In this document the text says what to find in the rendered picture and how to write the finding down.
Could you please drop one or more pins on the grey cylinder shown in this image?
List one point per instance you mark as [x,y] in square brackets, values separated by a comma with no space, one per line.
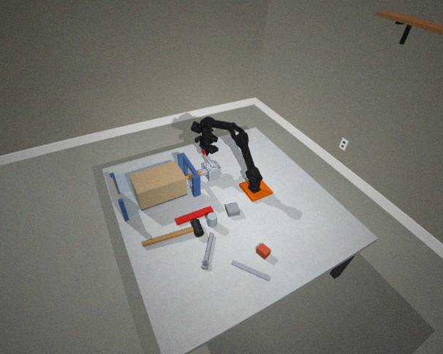
[212,219]

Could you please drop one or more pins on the black-headed mallet with wooden handle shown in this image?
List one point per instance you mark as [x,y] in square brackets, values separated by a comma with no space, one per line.
[196,228]

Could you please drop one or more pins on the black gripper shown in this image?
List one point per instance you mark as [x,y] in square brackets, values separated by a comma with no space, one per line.
[205,143]

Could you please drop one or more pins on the grey flat bar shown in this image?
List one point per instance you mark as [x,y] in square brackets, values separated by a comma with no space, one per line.
[251,270]

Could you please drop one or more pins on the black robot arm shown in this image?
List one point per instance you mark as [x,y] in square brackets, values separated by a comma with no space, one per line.
[205,127]

